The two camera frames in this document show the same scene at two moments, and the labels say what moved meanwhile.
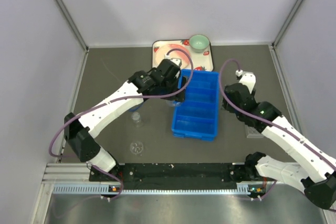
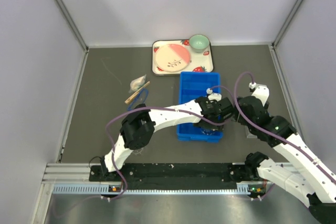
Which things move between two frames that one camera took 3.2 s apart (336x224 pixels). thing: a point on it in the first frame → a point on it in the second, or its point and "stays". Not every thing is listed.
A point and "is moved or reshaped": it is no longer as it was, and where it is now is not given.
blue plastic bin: (197, 117) is moved or reshaped
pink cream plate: (174, 51) stays
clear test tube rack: (252, 132) stays
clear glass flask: (176, 103) → (208, 132)
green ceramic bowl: (199, 42) stays
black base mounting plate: (176, 173) stays
